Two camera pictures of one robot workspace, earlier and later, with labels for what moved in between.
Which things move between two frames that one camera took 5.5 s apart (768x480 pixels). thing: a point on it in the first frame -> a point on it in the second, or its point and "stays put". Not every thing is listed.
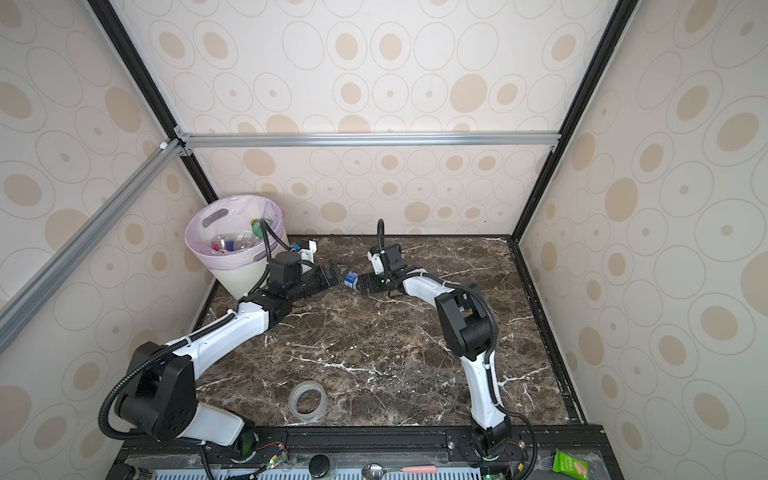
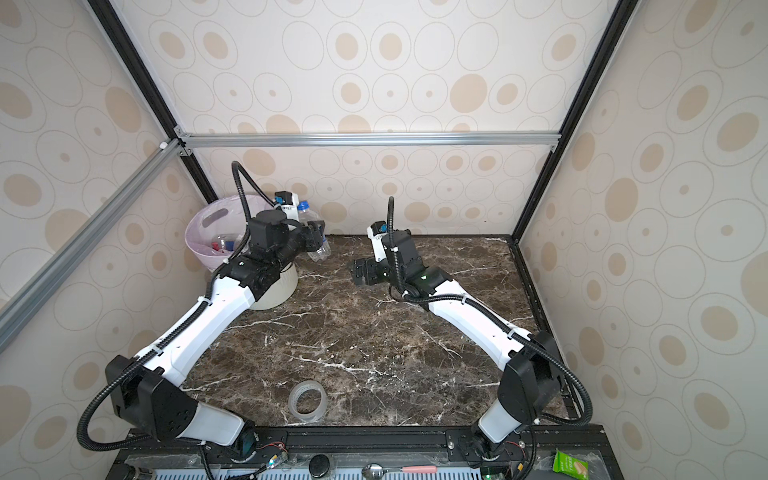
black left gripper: [332, 273] -> [312, 235]
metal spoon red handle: [376, 471] stays put
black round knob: [318, 466] stays put
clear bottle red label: [234, 242] stays put
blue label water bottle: [350, 279] -> [306, 215]
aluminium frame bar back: [370, 140] stays put
